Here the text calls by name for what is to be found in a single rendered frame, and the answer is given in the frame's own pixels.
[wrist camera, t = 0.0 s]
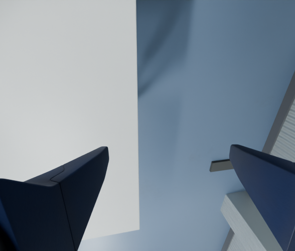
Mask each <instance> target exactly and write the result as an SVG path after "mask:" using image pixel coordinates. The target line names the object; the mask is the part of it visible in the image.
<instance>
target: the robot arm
mask: <svg viewBox="0 0 295 251"><path fill-rule="evenodd" d="M229 159H230V161H231V163H232V166H233V168H234V170H235V172H236V174H237V176H238V178H239V180H240V181H241V183H242V185H243V186H244V188H245V190H246V191H247V193H248V194H249V196H250V198H251V199H252V201H253V203H254V204H255V206H256V207H257V209H258V211H259V212H260V214H261V216H262V217H263V219H264V220H265V222H266V224H267V225H268V227H269V229H270V230H271V232H272V233H273V235H274V237H275V238H276V240H277V241H278V243H279V245H280V246H281V248H282V250H283V251H295V162H292V161H289V160H286V159H282V158H279V157H276V156H273V155H270V154H267V153H264V152H261V151H257V150H254V149H251V148H248V147H245V146H242V145H239V144H232V145H231V146H230V153H229ZM108 163H109V150H108V147H107V146H101V147H99V148H97V149H95V150H92V151H90V152H88V153H86V154H84V155H82V156H80V157H78V158H76V159H73V160H71V161H69V162H67V163H65V164H63V165H61V166H59V167H57V168H54V169H52V170H50V171H48V172H45V173H43V174H41V175H38V176H36V177H33V178H31V179H28V180H26V181H23V182H22V181H16V180H10V179H4V178H0V251H78V248H79V245H80V243H81V240H82V237H83V235H84V233H85V230H86V227H87V225H88V222H89V220H90V217H91V214H92V212H93V209H94V206H95V204H96V201H97V198H98V196H99V193H100V191H101V188H102V185H103V183H104V180H105V176H106V172H107V168H108Z"/></svg>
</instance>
